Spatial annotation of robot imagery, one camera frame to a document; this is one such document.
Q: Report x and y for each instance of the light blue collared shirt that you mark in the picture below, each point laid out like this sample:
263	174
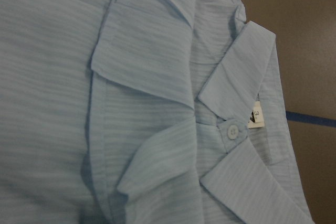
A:
143	111

